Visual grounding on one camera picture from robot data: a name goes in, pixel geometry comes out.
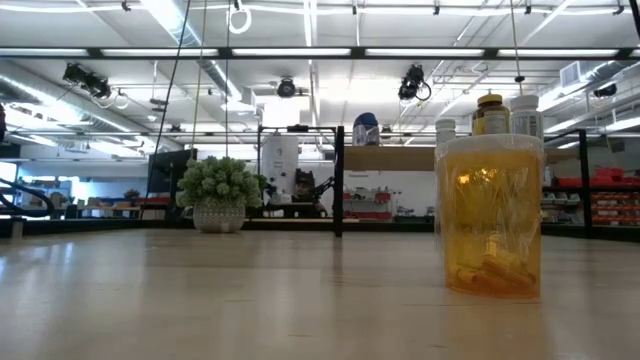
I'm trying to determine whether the orange pill bottle white cap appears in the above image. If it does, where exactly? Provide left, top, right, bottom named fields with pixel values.
left=433, top=132, right=545, bottom=300

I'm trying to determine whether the large white labelled bottle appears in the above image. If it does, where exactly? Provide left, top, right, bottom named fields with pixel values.
left=508, top=94, right=545, bottom=141

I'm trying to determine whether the blue cap medicine bottle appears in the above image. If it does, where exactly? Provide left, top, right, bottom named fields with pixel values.
left=351, top=111, right=381, bottom=147

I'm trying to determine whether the small white pill bottle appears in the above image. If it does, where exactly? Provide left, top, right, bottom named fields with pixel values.
left=434, top=117, right=457, bottom=140

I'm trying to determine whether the yellowish hanging cable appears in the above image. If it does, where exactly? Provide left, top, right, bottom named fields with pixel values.
left=189, top=0, right=209, bottom=161

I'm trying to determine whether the thin black background frame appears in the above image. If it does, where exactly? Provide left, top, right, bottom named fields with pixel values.
left=256, top=123, right=339, bottom=221

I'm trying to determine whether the black table frame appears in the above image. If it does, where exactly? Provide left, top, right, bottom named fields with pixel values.
left=0, top=217, right=640, bottom=244

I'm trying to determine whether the green potted plant white pot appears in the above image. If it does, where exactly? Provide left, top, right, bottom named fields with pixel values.
left=174, top=155, right=265, bottom=235

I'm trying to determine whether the rack with red bins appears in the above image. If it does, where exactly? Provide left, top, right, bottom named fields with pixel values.
left=542, top=167, right=640, bottom=226
left=342, top=188, right=392, bottom=220

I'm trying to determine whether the black overhead beam with lights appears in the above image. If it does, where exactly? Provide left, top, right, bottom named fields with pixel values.
left=0, top=46, right=640, bottom=62

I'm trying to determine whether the thin hanging cable with bead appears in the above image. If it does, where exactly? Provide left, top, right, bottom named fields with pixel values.
left=508, top=0, right=525, bottom=97

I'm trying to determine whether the thin dark hanging cable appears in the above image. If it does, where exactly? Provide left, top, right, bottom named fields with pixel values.
left=223, top=0, right=232, bottom=159

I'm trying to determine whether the black hanging cable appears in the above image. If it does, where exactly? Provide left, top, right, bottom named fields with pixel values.
left=142, top=0, right=193, bottom=211

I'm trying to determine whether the white cable loop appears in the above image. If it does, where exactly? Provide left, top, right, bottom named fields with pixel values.
left=227, top=0, right=253, bottom=35

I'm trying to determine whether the wooden shelf board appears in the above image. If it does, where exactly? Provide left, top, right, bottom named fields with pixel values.
left=342, top=145, right=581, bottom=172

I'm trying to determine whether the black shelf side frame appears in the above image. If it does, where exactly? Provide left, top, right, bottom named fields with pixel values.
left=332, top=125, right=346, bottom=239
left=543, top=128, right=594, bottom=239

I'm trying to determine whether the black sleeved arm cable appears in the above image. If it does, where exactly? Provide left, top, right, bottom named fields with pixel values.
left=0, top=177, right=56, bottom=219

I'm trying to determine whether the white cylindrical tank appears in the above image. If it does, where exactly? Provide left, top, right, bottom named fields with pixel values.
left=260, top=133, right=300, bottom=204

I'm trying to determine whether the black background monitor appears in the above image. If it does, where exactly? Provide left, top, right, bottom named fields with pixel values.
left=146, top=148, right=199, bottom=221

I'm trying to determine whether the brown bottle yellow cap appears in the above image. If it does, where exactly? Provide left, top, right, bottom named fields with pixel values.
left=471, top=92, right=511, bottom=137

